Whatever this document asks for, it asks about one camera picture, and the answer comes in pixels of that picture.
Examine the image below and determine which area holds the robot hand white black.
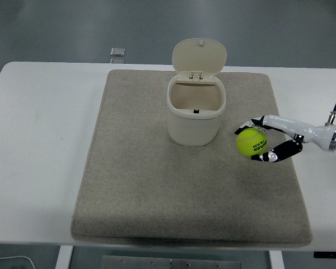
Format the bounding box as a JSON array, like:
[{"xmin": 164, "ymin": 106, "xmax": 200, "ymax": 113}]
[{"xmin": 234, "ymin": 114, "xmax": 336, "ymax": 163}]

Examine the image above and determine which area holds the yellow-green tennis ball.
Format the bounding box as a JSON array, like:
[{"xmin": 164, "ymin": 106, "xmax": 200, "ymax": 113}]
[{"xmin": 236, "ymin": 128, "xmax": 268, "ymax": 157}]

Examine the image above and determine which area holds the cream bin with open lid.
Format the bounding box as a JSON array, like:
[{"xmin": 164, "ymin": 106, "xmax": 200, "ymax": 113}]
[{"xmin": 166, "ymin": 38, "xmax": 228, "ymax": 147}]

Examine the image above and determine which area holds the beige fabric mat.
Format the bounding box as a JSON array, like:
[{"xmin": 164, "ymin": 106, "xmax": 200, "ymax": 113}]
[{"xmin": 70, "ymin": 69, "xmax": 314, "ymax": 248}]

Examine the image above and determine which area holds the white table leg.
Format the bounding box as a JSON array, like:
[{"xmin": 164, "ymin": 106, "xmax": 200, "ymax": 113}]
[
  {"xmin": 54, "ymin": 245, "xmax": 74, "ymax": 269},
  {"xmin": 268, "ymin": 250, "xmax": 283, "ymax": 269}
]

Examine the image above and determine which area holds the black table control panel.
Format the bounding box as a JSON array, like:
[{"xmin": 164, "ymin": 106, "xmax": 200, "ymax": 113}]
[{"xmin": 313, "ymin": 251, "xmax": 336, "ymax": 259}]

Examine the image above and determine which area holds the white cable on floor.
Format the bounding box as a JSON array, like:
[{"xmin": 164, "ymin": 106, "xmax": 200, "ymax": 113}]
[{"xmin": 0, "ymin": 256, "xmax": 36, "ymax": 269}]

